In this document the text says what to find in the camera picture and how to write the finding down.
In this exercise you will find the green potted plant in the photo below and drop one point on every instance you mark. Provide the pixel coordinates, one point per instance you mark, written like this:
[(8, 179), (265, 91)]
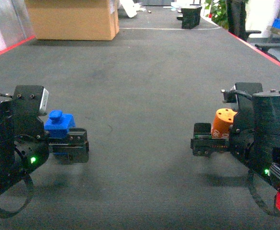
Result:
[(217, 12)]

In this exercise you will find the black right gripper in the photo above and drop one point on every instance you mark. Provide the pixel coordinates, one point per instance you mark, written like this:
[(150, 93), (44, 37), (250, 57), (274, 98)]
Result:
[(252, 126)]

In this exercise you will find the orange cylindrical cap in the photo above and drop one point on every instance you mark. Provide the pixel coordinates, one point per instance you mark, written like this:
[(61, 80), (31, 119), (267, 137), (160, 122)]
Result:
[(223, 119)]

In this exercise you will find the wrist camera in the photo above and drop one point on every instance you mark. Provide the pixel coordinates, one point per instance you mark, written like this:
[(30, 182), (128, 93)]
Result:
[(241, 89), (44, 100)]

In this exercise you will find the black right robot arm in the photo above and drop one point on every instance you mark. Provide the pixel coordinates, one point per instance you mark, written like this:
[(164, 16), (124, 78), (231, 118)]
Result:
[(273, 176)]

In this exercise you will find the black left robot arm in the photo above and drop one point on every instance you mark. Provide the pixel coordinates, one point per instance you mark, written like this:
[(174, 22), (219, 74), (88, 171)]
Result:
[(11, 166)]

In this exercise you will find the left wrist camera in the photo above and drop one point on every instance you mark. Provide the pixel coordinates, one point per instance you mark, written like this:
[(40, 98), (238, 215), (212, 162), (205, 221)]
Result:
[(44, 100)]

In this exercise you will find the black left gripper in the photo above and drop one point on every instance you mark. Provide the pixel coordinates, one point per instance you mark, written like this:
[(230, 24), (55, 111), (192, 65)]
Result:
[(32, 139)]

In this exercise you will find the black box on table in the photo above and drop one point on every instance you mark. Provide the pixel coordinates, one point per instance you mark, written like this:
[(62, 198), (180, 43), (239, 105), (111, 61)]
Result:
[(190, 16)]

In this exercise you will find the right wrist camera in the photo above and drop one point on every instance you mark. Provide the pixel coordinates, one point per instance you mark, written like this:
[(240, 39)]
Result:
[(241, 89)]

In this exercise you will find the blue plastic block part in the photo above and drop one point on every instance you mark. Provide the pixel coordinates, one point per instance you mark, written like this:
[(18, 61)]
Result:
[(59, 123)]

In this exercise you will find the large cardboard box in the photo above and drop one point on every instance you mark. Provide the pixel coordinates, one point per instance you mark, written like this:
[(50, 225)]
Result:
[(91, 20)]

